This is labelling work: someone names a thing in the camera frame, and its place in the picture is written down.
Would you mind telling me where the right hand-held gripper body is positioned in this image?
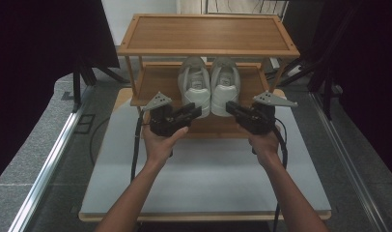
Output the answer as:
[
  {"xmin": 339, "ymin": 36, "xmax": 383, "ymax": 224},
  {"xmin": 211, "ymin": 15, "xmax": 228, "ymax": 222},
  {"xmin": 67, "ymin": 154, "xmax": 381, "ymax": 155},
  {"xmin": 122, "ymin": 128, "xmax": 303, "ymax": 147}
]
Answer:
[{"xmin": 237, "ymin": 90, "xmax": 298, "ymax": 135}]

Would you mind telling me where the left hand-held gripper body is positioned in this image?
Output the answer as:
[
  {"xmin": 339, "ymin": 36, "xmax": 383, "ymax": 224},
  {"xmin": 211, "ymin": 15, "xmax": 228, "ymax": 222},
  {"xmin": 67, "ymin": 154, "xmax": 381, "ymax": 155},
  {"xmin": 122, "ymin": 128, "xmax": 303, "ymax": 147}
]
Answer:
[{"xmin": 142, "ymin": 91, "xmax": 188, "ymax": 137}]

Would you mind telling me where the white sneaker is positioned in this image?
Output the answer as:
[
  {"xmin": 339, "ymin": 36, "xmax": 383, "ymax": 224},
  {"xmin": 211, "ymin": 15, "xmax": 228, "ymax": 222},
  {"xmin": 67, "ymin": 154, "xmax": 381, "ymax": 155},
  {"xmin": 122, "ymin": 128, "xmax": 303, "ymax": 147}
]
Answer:
[
  {"xmin": 210, "ymin": 56, "xmax": 242, "ymax": 118},
  {"xmin": 177, "ymin": 56, "xmax": 212, "ymax": 119}
]

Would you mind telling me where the wooden three-tier shoe rack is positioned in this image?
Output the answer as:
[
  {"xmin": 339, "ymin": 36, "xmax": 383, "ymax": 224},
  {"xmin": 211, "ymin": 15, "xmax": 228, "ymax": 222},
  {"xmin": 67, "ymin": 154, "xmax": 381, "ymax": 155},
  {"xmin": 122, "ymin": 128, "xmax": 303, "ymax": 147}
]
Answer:
[{"xmin": 116, "ymin": 13, "xmax": 301, "ymax": 140}]

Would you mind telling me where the person's left hand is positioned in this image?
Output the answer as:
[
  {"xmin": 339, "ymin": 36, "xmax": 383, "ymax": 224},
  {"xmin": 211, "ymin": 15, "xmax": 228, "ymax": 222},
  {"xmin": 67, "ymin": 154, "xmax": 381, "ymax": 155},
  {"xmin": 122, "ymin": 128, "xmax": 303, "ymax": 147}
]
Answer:
[{"xmin": 141, "ymin": 126, "xmax": 189, "ymax": 168}]

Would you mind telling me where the person's right hand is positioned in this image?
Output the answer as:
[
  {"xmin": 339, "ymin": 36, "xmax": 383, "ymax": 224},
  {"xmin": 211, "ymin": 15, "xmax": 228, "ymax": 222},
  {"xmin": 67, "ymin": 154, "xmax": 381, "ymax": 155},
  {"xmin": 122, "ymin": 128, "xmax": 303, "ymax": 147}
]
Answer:
[{"xmin": 237, "ymin": 124, "xmax": 282, "ymax": 169}]

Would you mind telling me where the black metal stand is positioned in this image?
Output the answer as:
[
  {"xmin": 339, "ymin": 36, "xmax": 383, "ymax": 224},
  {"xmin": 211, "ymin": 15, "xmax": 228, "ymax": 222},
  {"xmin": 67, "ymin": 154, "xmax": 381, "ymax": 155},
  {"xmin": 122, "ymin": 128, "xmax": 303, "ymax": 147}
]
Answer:
[
  {"xmin": 276, "ymin": 54, "xmax": 334, "ymax": 121},
  {"xmin": 71, "ymin": 56, "xmax": 129, "ymax": 113}
]

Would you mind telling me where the black floor plate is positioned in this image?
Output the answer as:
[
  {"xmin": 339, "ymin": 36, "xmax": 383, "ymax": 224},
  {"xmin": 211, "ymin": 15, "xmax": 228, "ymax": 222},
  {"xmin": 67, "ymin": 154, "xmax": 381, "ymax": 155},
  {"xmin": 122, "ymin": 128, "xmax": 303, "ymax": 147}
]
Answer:
[{"xmin": 73, "ymin": 113, "xmax": 96, "ymax": 135}]

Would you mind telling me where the dark curtain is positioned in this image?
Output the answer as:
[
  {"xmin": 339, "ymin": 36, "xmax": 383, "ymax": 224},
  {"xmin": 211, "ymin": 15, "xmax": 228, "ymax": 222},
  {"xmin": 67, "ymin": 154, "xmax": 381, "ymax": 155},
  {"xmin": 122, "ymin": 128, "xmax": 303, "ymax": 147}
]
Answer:
[
  {"xmin": 0, "ymin": 0, "xmax": 121, "ymax": 187},
  {"xmin": 282, "ymin": 0, "xmax": 392, "ymax": 182}
]

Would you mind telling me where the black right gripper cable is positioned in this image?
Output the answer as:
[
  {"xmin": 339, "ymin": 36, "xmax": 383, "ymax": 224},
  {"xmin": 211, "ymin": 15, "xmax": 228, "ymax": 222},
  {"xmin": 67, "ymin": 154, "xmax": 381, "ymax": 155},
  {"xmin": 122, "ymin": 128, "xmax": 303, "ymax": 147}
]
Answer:
[{"xmin": 272, "ymin": 117, "xmax": 289, "ymax": 232}]

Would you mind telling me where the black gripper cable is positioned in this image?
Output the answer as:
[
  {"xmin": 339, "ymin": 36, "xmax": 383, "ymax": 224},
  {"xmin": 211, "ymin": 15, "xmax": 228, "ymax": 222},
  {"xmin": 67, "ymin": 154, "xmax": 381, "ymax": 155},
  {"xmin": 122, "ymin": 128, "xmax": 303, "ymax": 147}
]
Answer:
[
  {"xmin": 129, "ymin": 109, "xmax": 145, "ymax": 183},
  {"xmin": 272, "ymin": 117, "xmax": 289, "ymax": 232}
]

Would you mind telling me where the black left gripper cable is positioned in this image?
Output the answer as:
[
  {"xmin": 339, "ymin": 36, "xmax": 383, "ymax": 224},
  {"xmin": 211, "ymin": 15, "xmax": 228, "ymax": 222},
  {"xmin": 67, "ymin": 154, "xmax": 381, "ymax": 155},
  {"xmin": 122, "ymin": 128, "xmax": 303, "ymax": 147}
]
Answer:
[{"xmin": 129, "ymin": 109, "xmax": 145, "ymax": 183}]

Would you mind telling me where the black floor cable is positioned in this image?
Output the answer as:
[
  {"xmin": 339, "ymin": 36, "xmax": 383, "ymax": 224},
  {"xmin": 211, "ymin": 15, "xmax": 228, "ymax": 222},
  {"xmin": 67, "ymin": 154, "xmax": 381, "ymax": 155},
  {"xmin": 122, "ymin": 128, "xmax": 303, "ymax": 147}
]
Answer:
[{"xmin": 89, "ymin": 117, "xmax": 111, "ymax": 166}]

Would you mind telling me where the silver metal rail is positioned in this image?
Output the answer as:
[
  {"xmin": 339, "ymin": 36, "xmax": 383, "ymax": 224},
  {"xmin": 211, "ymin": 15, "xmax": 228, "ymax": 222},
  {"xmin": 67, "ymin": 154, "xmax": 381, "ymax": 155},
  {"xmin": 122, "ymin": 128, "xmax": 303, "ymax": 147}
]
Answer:
[
  {"xmin": 308, "ymin": 91, "xmax": 390, "ymax": 232},
  {"xmin": 9, "ymin": 86, "xmax": 96, "ymax": 232}
]

